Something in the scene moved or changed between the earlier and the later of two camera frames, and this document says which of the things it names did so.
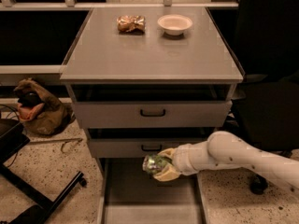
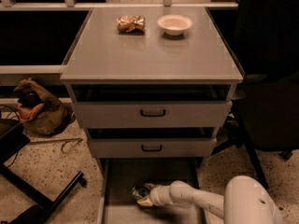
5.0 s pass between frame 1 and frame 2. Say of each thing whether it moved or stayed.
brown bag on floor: stayed
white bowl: stayed
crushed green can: moved
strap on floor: stayed
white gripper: moved
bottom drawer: stayed
